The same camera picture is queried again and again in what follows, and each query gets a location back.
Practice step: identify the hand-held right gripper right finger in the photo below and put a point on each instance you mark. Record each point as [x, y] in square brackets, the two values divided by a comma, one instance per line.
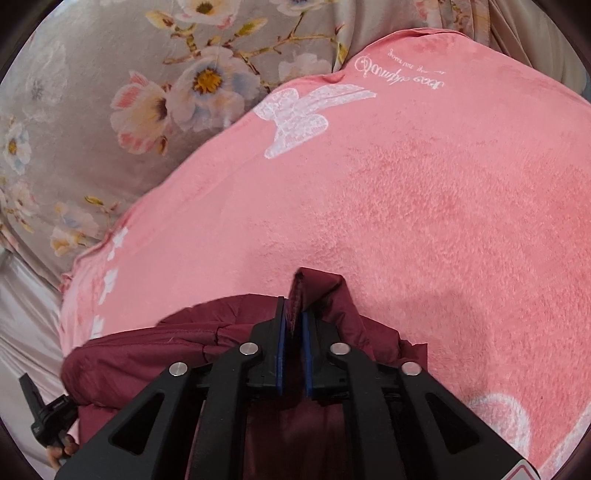
[308, 360]

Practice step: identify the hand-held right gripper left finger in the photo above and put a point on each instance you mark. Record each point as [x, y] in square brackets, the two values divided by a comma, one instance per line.
[280, 350]

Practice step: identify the pink printed fleece blanket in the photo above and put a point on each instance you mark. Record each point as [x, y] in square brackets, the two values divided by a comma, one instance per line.
[392, 207]

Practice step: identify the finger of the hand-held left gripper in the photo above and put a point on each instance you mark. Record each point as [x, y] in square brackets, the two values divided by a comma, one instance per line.
[31, 397]

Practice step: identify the person's left hand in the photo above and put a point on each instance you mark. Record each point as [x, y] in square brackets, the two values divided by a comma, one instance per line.
[62, 454]

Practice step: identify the pale satin cloth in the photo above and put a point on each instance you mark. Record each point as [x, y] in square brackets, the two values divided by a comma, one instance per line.
[27, 323]

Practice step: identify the grey floral bed sheet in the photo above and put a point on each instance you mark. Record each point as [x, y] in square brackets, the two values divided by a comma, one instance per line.
[115, 138]

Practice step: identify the beige curtain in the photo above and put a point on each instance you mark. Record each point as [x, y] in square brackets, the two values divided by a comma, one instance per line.
[521, 32]

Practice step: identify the maroon quilted down jacket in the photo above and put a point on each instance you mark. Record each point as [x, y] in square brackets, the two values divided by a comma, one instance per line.
[138, 350]

